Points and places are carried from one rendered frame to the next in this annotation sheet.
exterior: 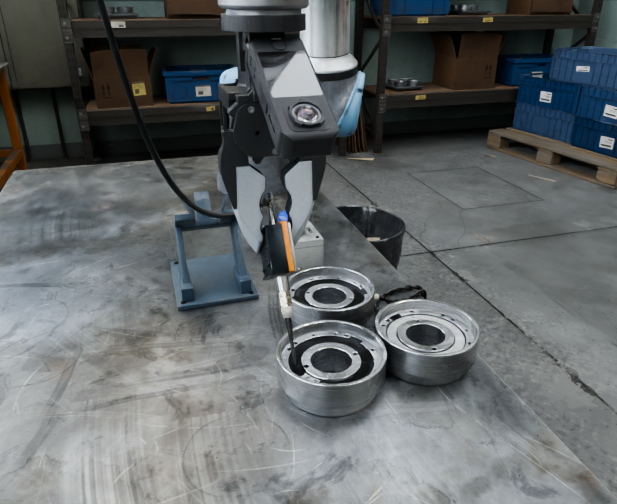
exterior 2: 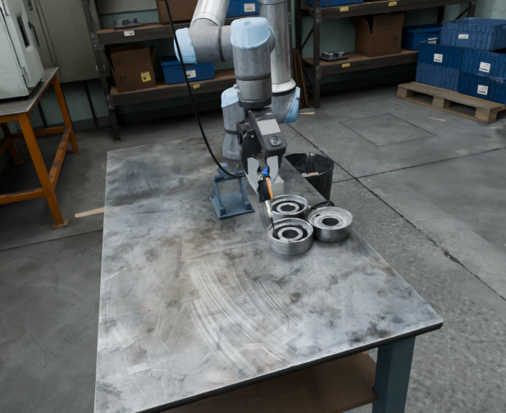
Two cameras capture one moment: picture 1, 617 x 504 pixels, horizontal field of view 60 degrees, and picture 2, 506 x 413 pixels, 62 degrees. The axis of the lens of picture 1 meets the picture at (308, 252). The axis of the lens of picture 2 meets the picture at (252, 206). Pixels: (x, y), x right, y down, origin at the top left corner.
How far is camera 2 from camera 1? 0.46 m
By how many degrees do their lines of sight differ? 4
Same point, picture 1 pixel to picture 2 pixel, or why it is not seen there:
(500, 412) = (360, 250)
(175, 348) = (221, 234)
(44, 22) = (77, 34)
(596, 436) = (456, 285)
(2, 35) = (49, 46)
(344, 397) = (296, 247)
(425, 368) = (329, 234)
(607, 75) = (480, 40)
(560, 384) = (436, 257)
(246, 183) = (251, 164)
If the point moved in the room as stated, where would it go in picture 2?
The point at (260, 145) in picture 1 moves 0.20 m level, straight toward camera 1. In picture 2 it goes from (256, 149) to (266, 189)
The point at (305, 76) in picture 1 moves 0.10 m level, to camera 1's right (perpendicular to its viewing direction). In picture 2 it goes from (273, 124) to (322, 120)
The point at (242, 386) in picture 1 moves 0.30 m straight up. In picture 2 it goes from (253, 247) to (242, 124)
